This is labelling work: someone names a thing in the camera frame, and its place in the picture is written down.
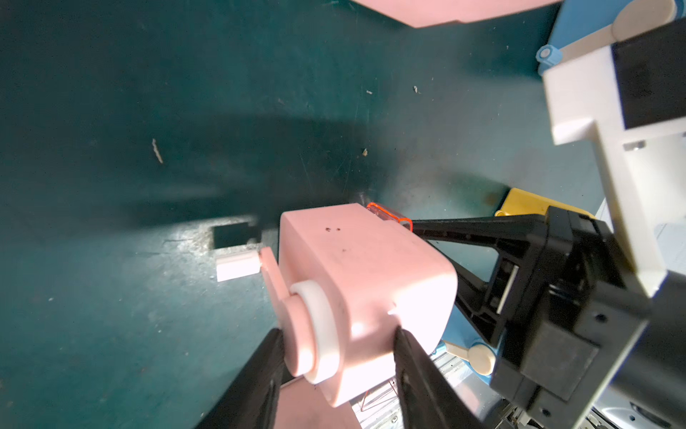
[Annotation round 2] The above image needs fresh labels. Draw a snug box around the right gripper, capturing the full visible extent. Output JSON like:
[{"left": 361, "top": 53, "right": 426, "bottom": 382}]
[{"left": 413, "top": 207, "right": 650, "bottom": 421}]

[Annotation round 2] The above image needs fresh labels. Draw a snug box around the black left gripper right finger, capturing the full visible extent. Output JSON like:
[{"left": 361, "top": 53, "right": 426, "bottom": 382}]
[{"left": 393, "top": 328, "right": 482, "bottom": 428}]

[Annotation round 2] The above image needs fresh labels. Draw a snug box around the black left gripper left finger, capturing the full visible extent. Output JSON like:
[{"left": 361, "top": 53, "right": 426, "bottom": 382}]
[{"left": 197, "top": 328, "right": 285, "bottom": 429}]

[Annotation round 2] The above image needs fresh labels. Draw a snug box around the red tray row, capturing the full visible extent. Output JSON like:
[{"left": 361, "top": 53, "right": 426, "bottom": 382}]
[
  {"left": 366, "top": 202, "right": 414, "bottom": 232},
  {"left": 350, "top": 377, "right": 403, "bottom": 429}
]

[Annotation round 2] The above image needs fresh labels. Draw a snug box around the pink sharpener row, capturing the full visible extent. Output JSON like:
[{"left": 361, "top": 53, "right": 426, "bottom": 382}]
[
  {"left": 356, "top": 0, "right": 557, "bottom": 29},
  {"left": 215, "top": 202, "right": 459, "bottom": 409},
  {"left": 274, "top": 377, "right": 361, "bottom": 429}
]

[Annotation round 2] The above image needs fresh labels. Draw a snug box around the pink sharpener back row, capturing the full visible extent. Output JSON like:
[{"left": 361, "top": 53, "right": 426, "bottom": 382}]
[{"left": 356, "top": 0, "right": 557, "bottom": 29}]

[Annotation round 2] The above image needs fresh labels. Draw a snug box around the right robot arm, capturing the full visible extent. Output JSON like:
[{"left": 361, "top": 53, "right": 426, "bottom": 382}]
[{"left": 414, "top": 207, "right": 685, "bottom": 428}]

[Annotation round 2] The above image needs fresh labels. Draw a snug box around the red tray front row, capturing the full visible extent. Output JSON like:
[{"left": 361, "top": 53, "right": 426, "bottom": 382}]
[{"left": 350, "top": 377, "right": 403, "bottom": 429}]

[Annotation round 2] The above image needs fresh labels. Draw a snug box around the pink sharpener front row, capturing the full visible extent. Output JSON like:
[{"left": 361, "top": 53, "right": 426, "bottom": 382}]
[{"left": 274, "top": 377, "right": 361, "bottom": 429}]

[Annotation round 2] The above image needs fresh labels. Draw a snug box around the blue sharpener front row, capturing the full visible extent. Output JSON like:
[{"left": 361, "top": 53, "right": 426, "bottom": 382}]
[{"left": 441, "top": 306, "right": 498, "bottom": 377}]

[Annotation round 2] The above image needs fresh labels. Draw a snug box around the blue sharpener row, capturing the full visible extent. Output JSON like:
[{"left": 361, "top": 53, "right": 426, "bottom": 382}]
[
  {"left": 441, "top": 306, "right": 498, "bottom": 377},
  {"left": 536, "top": 0, "right": 685, "bottom": 74}
]

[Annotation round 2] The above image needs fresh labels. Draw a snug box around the yellow sharpener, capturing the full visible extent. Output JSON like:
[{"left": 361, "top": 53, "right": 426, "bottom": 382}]
[{"left": 495, "top": 188, "right": 594, "bottom": 218}]

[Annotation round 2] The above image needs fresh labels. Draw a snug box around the blue sharpener back row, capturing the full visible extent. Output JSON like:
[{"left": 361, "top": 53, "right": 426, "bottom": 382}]
[{"left": 536, "top": 0, "right": 685, "bottom": 74}]

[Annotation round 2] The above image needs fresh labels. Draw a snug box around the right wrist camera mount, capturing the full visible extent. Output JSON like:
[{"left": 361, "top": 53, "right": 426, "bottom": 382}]
[{"left": 542, "top": 20, "right": 685, "bottom": 297}]

